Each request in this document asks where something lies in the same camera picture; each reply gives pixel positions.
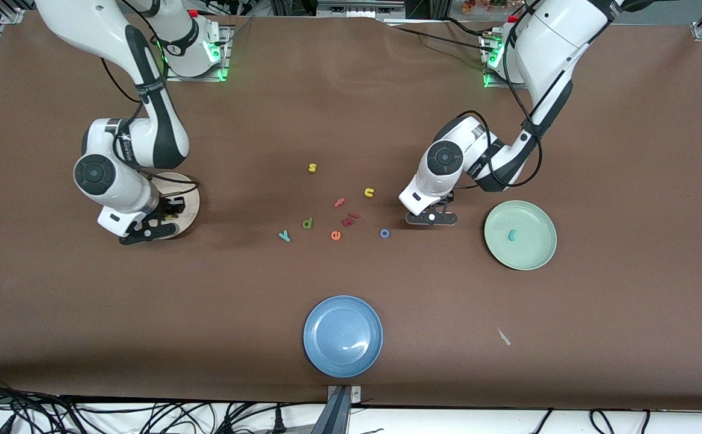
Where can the white paper scrap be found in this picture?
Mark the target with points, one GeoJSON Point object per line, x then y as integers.
{"type": "Point", "coordinates": [503, 336]}

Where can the black power plug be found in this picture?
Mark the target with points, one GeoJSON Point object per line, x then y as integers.
{"type": "Point", "coordinates": [278, 425]}

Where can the pink foam letter f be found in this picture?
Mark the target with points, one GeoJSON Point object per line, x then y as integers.
{"type": "Point", "coordinates": [340, 202]}

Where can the teal foam letter y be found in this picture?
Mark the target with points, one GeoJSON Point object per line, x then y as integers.
{"type": "Point", "coordinates": [284, 236]}

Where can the aluminium frame with boxes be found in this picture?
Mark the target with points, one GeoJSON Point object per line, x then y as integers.
{"type": "Point", "coordinates": [357, 9]}

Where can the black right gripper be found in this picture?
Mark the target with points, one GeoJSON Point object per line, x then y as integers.
{"type": "Point", "coordinates": [166, 208]}

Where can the blue round plate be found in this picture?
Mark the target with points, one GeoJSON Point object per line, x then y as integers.
{"type": "Point", "coordinates": [343, 336]}

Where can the green foam letter d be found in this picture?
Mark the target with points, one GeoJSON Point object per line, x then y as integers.
{"type": "Point", "coordinates": [307, 223]}

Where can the orange artificial flowers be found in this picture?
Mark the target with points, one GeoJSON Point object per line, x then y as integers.
{"type": "Point", "coordinates": [477, 6]}

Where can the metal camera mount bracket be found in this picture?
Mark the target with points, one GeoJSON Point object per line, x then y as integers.
{"type": "Point", "coordinates": [338, 410]}

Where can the beige round plate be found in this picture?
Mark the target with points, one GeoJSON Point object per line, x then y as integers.
{"type": "Point", "coordinates": [189, 208]}

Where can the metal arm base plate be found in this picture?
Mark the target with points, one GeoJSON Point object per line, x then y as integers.
{"type": "Point", "coordinates": [488, 84]}
{"type": "Point", "coordinates": [173, 77]}

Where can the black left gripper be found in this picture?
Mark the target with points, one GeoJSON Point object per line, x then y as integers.
{"type": "Point", "coordinates": [451, 198]}

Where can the green round plate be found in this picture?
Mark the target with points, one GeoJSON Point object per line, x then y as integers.
{"type": "Point", "coordinates": [531, 247]}

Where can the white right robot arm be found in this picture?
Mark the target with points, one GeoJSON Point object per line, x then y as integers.
{"type": "Point", "coordinates": [115, 181]}

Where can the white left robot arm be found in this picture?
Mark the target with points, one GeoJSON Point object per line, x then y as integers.
{"type": "Point", "coordinates": [555, 48]}

